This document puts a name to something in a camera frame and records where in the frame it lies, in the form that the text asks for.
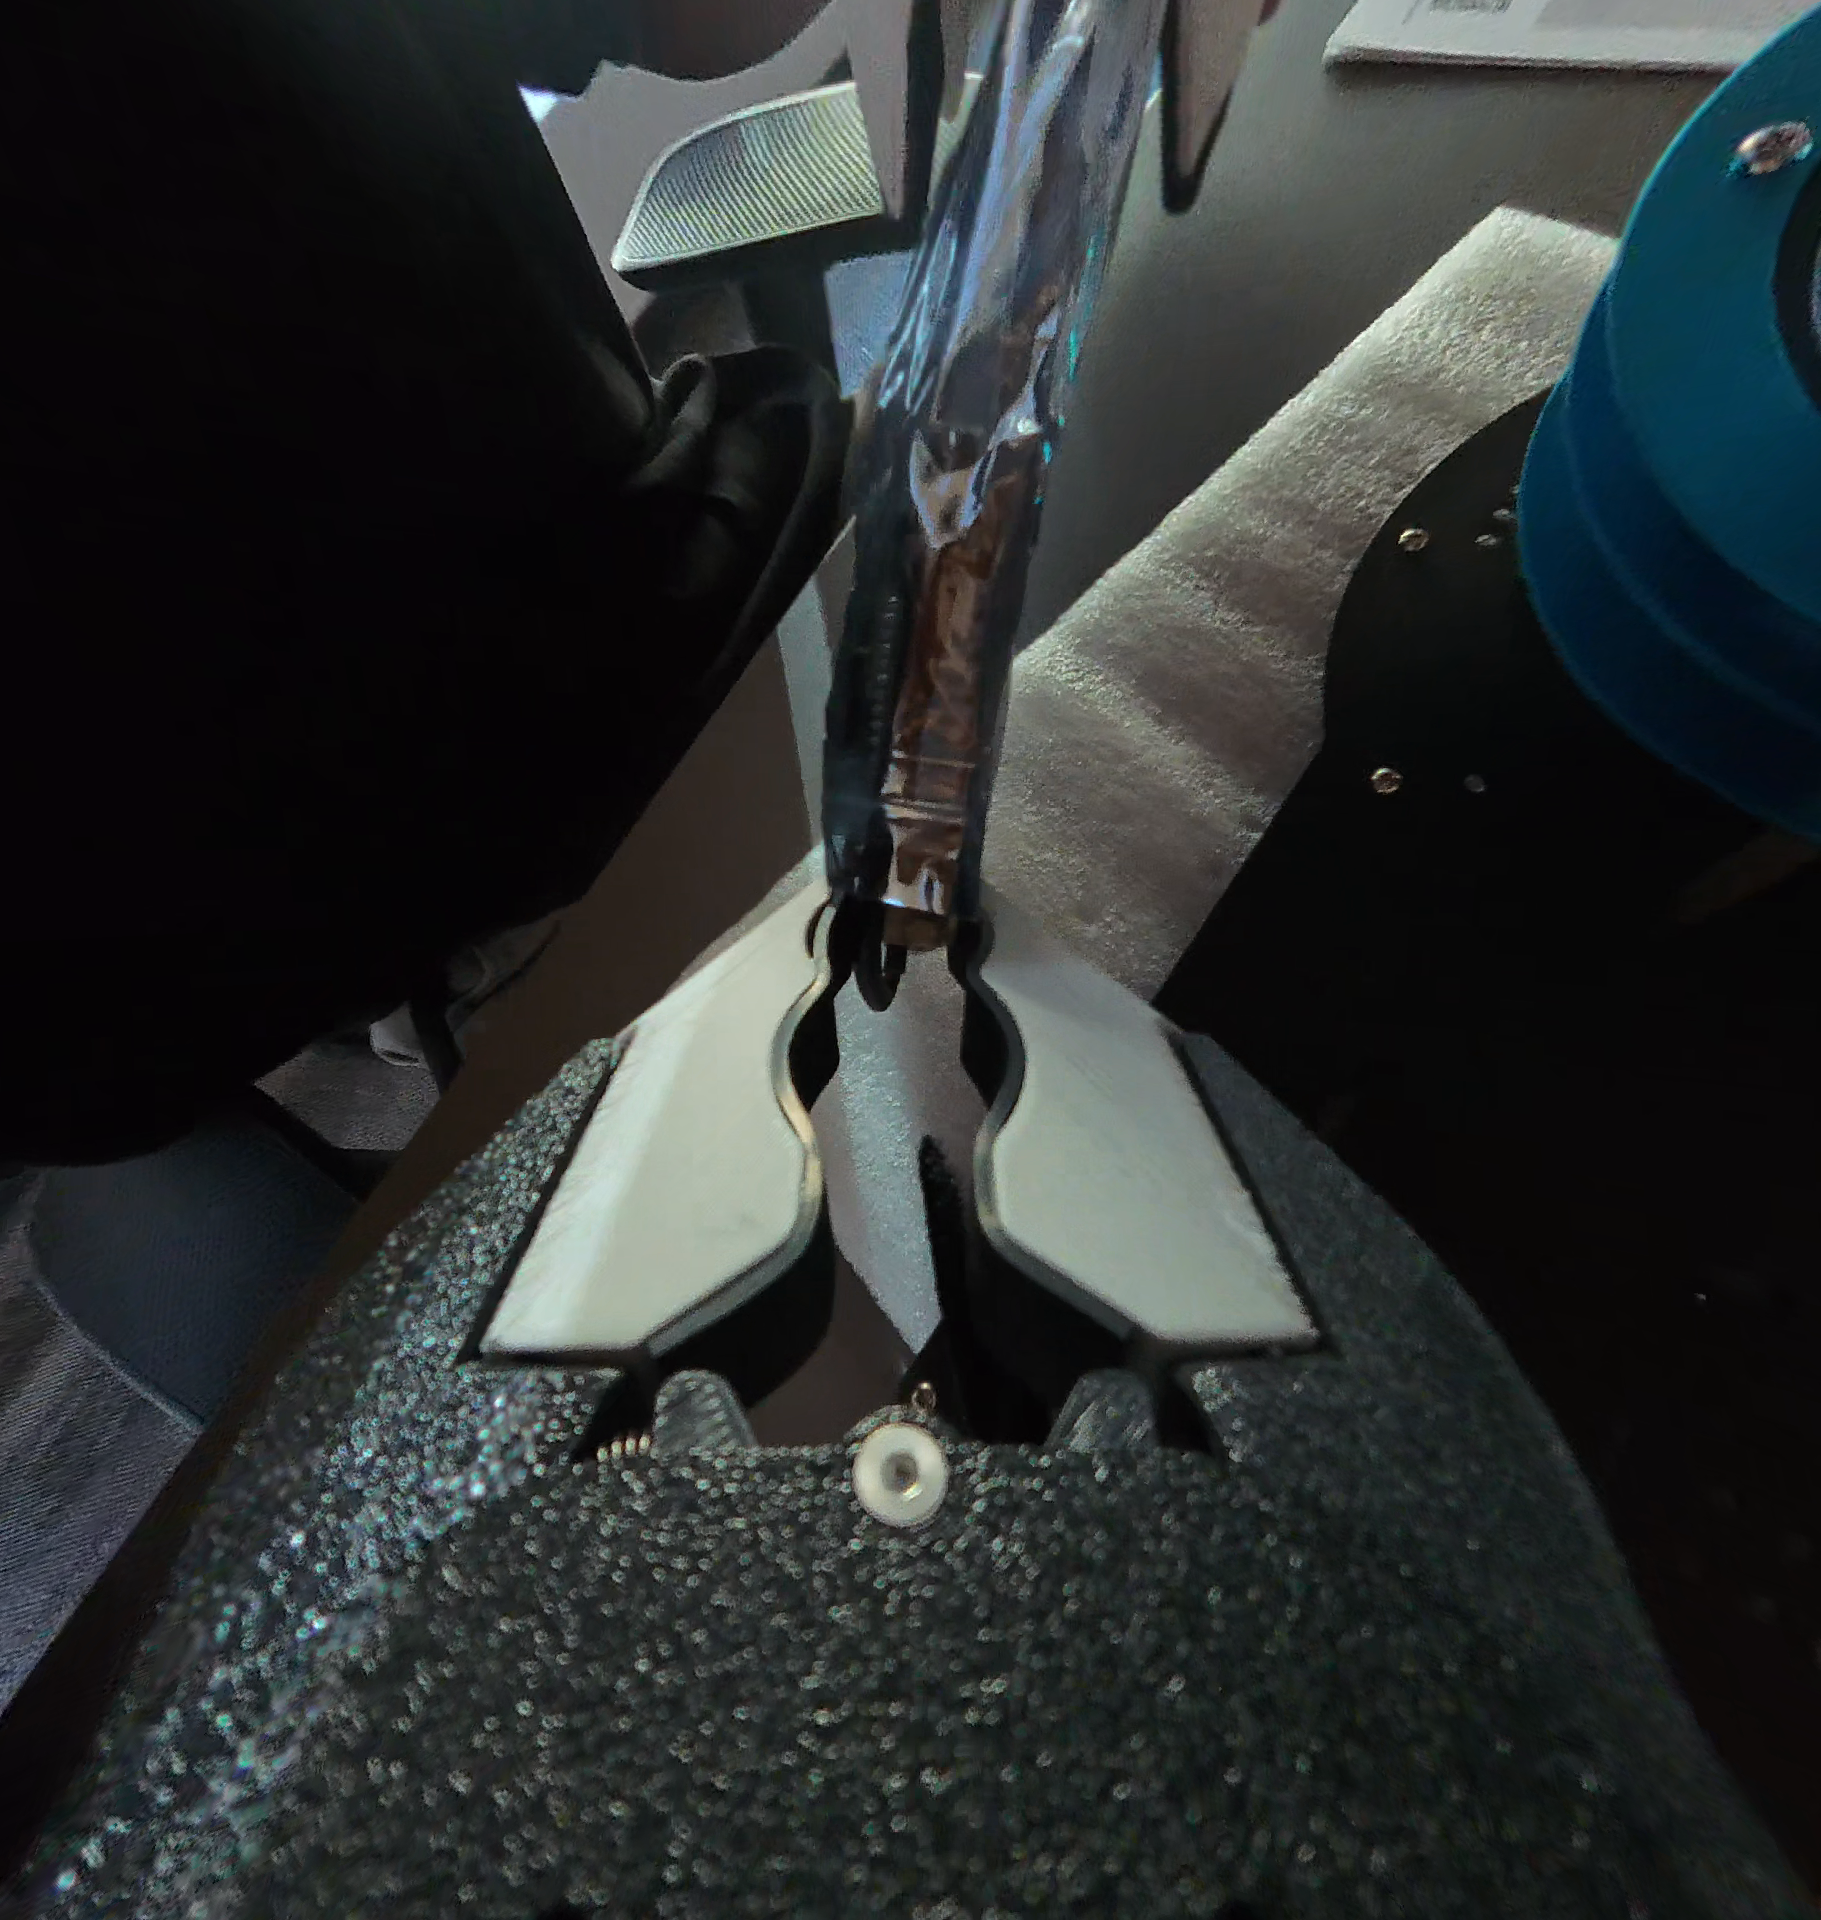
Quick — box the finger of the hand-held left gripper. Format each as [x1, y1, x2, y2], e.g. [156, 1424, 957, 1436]
[846, 0, 944, 270]
[1155, 0, 1274, 217]

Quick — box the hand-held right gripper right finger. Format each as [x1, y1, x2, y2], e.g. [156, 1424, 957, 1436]
[959, 914, 1328, 1356]

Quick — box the white foam sheet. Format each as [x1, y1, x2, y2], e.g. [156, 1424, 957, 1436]
[714, 206, 1621, 1352]

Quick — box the silver foil bag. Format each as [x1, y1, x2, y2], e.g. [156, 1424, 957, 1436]
[817, 0, 1171, 966]

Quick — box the person's black clothing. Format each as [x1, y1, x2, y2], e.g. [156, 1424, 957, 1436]
[0, 0, 854, 1203]

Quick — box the grey mesh chair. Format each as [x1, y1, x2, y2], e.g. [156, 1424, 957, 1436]
[610, 82, 895, 291]

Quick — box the printed instruction manual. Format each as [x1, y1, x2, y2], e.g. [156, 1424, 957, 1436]
[1324, 0, 1815, 74]

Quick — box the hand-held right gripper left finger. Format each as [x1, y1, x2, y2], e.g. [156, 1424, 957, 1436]
[478, 900, 840, 1365]

